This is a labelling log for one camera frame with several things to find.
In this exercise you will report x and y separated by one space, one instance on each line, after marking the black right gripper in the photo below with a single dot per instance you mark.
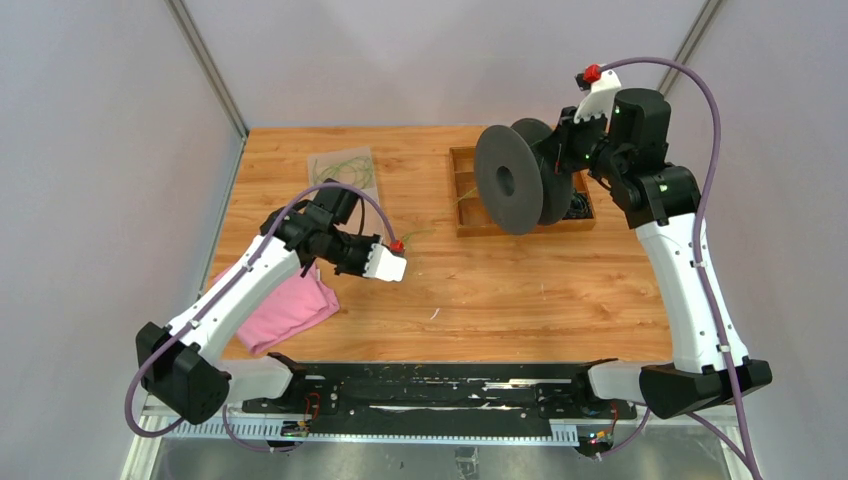
566 129

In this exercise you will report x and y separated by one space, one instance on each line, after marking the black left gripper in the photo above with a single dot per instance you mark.
359 270

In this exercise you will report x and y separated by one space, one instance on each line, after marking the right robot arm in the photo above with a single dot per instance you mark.
620 138

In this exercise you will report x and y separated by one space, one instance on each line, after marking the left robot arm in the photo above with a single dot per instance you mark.
217 352

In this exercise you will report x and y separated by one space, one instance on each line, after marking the green blue rolled tie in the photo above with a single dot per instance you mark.
580 207

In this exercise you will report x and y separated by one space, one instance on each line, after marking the pink folded cloth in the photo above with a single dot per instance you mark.
296 305

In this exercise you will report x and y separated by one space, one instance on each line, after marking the clear plastic box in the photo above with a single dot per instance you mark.
354 166

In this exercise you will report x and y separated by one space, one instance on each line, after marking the wooden compartment tray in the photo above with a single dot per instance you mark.
471 218

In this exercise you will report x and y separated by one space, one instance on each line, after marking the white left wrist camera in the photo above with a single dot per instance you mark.
384 265

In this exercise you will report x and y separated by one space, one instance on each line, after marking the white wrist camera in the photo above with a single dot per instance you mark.
384 265
603 85

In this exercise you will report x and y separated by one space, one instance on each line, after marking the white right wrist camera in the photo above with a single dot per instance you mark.
603 85

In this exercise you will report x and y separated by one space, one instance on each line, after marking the aluminium frame post right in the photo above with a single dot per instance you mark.
677 65

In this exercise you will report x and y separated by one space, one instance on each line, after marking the aluminium frame post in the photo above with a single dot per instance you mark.
203 56
677 65

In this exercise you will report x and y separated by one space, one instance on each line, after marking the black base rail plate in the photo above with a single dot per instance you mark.
534 404

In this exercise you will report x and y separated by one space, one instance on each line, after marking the aluminium frame post left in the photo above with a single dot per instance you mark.
203 56

